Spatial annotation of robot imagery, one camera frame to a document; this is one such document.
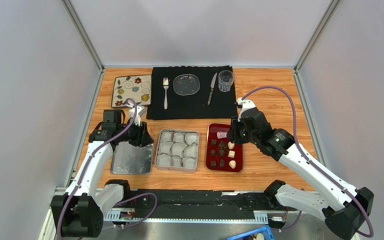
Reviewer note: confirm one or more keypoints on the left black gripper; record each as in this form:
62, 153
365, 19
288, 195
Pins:
142, 138

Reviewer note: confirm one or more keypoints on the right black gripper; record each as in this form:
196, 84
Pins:
234, 134

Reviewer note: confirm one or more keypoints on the white shell chocolate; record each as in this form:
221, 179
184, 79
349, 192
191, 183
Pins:
231, 145
232, 164

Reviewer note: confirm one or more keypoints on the silver chocolate tin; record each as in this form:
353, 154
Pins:
177, 150

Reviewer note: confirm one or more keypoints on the pink metal tongs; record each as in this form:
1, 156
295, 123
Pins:
222, 135

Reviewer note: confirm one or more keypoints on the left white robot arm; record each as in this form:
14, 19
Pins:
79, 211

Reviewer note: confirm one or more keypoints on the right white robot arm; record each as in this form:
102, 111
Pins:
342, 206

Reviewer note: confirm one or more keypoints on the white square chocolate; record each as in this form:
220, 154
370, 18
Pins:
231, 154

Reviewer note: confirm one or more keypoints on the dark round swirl chocolate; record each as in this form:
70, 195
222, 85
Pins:
213, 152

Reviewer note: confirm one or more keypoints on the dark striped oval chocolate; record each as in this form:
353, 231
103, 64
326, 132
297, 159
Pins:
222, 163

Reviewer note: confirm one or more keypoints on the dark striped square chocolate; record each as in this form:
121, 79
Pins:
213, 163

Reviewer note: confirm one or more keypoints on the silver tin lid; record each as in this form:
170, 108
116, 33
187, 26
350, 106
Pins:
132, 160

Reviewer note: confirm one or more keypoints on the red lacquer tray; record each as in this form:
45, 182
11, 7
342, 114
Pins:
212, 130

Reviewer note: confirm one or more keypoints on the floral square plate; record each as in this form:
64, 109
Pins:
136, 87

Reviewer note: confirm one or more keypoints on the black cloth placemat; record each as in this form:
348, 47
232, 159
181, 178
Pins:
194, 106

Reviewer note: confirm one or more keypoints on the clear drinking glass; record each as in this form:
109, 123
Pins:
225, 80

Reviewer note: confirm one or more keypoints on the silver table knife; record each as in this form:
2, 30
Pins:
212, 85

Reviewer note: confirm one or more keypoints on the silver fork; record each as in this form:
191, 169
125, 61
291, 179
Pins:
166, 87

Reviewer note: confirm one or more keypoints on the clear glass plate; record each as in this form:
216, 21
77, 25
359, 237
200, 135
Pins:
186, 84

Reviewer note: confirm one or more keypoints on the blue plastic crate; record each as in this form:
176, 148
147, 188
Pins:
261, 233

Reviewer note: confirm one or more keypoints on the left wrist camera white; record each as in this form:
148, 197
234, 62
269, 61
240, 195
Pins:
136, 113

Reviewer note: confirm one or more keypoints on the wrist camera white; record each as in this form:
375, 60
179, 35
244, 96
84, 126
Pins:
136, 113
244, 105

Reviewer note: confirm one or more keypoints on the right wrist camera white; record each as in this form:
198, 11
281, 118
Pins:
244, 105

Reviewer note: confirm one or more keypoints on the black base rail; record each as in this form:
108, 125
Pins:
199, 205

